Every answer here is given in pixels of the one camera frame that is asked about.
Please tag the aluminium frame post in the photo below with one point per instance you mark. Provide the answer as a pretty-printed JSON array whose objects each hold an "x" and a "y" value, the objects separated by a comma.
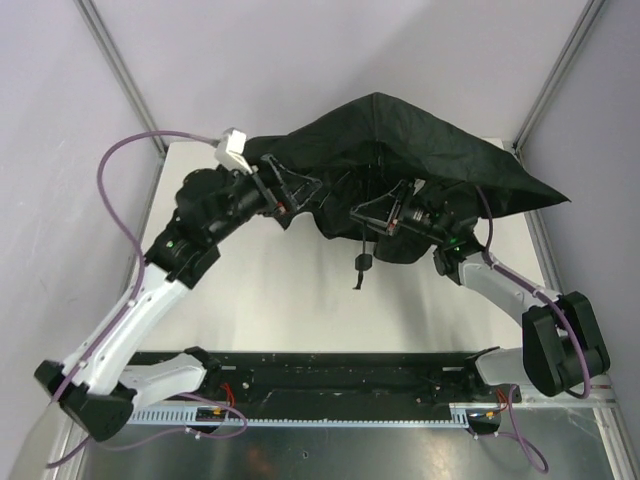
[
  {"x": 113, "y": 57},
  {"x": 571, "y": 49}
]

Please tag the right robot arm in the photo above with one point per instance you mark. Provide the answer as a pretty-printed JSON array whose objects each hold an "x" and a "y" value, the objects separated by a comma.
[{"x": 561, "y": 348}]

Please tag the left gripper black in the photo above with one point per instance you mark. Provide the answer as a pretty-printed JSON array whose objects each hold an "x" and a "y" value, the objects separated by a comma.
[{"x": 270, "y": 188}]

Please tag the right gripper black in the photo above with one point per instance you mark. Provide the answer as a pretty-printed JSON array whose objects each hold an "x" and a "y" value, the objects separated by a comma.
[{"x": 396, "y": 211}]

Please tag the grey slotted cable duct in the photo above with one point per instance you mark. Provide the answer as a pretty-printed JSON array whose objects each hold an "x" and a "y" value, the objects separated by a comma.
[{"x": 193, "y": 415}]

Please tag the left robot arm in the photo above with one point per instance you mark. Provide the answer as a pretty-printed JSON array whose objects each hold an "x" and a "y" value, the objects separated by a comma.
[{"x": 96, "y": 386}]

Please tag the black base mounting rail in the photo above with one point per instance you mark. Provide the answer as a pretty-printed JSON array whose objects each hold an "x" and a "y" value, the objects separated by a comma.
[{"x": 347, "y": 386}]

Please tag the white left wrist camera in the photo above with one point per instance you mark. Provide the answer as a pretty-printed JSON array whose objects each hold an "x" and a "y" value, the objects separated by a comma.
[{"x": 230, "y": 149}]

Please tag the right aluminium frame post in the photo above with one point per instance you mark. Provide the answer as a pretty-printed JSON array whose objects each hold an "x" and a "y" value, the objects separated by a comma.
[{"x": 571, "y": 49}]

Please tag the black folding umbrella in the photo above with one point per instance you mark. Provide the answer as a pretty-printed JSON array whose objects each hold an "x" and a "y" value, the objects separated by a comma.
[{"x": 363, "y": 148}]

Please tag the left aluminium frame post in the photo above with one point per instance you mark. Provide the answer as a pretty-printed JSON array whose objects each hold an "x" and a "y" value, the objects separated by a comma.
[{"x": 113, "y": 57}]

